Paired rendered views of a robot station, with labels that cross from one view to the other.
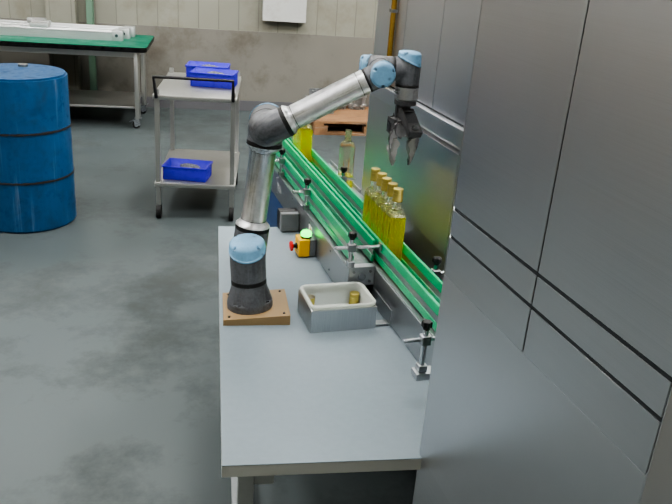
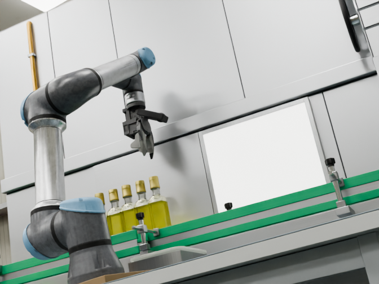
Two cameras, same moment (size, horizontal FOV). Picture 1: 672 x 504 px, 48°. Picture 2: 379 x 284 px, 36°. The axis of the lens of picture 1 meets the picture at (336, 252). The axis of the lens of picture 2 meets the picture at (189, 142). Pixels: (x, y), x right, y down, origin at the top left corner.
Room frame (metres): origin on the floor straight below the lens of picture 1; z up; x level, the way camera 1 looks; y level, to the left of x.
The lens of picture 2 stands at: (1.01, 1.30, 0.57)
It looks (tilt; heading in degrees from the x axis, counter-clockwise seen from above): 19 degrees up; 309
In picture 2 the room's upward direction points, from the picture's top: 11 degrees counter-clockwise
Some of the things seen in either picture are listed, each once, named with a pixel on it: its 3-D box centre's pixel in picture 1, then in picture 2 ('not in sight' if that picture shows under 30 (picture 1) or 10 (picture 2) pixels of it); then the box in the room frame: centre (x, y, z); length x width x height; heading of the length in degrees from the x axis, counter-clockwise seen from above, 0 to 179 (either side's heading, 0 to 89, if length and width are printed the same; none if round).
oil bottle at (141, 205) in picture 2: (387, 231); (146, 228); (2.47, -0.18, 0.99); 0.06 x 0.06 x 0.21; 18
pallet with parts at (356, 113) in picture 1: (362, 111); not in sight; (8.35, -0.18, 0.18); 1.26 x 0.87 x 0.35; 100
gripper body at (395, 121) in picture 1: (402, 118); (136, 121); (2.44, -0.18, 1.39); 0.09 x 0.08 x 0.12; 19
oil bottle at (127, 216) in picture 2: (382, 225); (132, 232); (2.52, -0.16, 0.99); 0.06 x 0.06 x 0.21; 18
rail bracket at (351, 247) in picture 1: (357, 249); (145, 232); (2.38, -0.07, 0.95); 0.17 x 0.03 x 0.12; 108
